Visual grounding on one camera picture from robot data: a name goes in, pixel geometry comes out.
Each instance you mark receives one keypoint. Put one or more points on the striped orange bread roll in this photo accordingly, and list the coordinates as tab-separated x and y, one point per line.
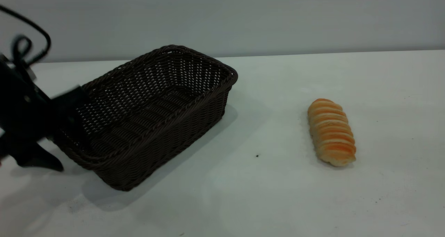
331	132

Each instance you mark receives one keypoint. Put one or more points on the dark brown woven basket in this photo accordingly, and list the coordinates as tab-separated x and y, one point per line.
180	132

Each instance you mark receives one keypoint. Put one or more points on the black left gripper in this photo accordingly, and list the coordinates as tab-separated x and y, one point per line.
24	115

